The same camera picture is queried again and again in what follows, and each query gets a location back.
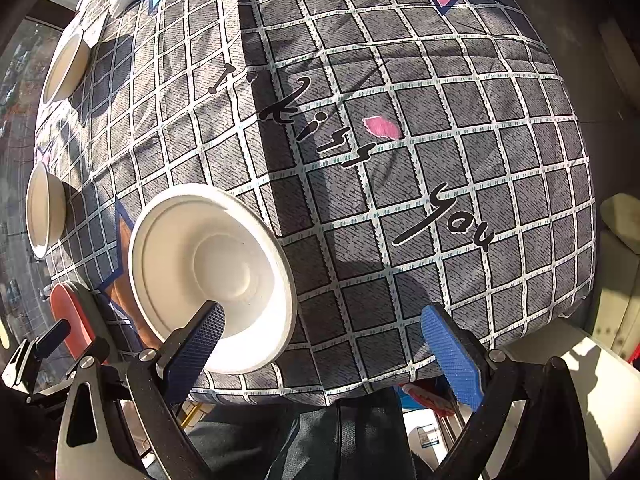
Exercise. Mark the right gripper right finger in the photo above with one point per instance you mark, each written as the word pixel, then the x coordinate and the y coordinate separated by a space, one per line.
pixel 550 440

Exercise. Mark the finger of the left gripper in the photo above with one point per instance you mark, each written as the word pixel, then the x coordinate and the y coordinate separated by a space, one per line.
pixel 22 370

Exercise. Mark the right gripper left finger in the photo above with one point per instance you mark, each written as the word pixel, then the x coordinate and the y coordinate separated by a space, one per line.
pixel 94 441

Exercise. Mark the pink square plastic plate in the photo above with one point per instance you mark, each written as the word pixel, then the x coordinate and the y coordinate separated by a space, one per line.
pixel 73 302

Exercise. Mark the white paper bowl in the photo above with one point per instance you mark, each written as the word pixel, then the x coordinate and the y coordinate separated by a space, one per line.
pixel 193 243
pixel 66 70
pixel 45 210

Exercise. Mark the grey checked star tablecloth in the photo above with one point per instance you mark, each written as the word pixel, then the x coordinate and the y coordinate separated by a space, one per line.
pixel 402 152

